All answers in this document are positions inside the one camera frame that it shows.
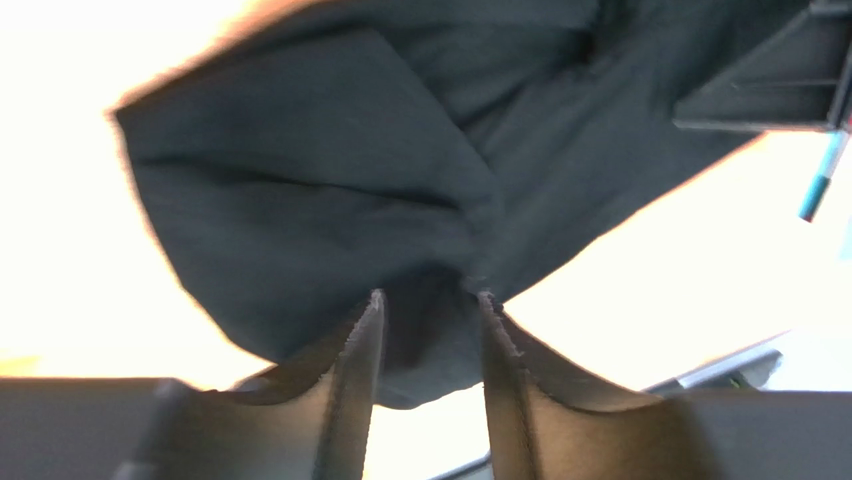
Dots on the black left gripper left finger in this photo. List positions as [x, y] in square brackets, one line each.
[307, 418]

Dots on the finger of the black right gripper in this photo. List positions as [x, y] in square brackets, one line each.
[791, 73]

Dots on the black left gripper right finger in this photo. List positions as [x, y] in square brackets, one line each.
[549, 418]

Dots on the black t shirt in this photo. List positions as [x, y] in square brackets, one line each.
[429, 149]

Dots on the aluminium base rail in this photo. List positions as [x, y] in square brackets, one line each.
[747, 369]

